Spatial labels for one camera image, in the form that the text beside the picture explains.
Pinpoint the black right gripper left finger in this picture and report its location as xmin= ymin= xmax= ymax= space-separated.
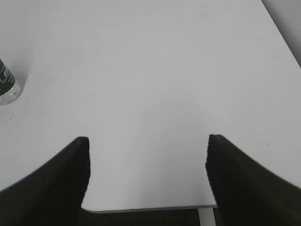
xmin=0 ymin=137 xmax=91 ymax=226

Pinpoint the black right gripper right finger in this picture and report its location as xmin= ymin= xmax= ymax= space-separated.
xmin=205 ymin=134 xmax=301 ymax=226

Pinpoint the clear cestbon water bottle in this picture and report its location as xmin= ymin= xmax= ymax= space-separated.
xmin=0 ymin=60 xmax=23 ymax=105

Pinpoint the white table leg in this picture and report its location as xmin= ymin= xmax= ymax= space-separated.
xmin=198 ymin=208 xmax=216 ymax=226

